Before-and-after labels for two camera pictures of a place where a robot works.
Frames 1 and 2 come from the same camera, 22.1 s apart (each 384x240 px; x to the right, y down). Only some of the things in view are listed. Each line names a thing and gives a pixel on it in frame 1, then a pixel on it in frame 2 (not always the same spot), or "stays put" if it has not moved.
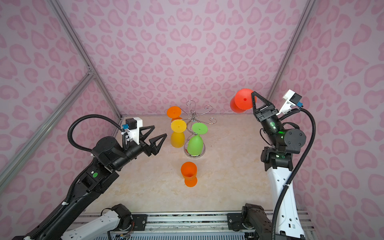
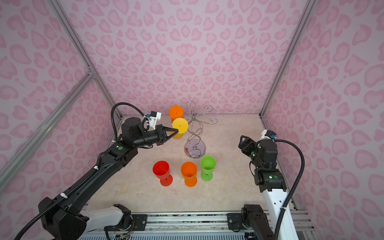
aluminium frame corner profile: [92, 74] stays put
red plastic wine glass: [242, 101] → [161, 169]
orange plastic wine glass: [189, 170] stays put
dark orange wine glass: [174, 112] stays put
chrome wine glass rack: [193, 117] stays put
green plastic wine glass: [195, 144] → [208, 165]
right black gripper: [268, 113] → [248, 140]
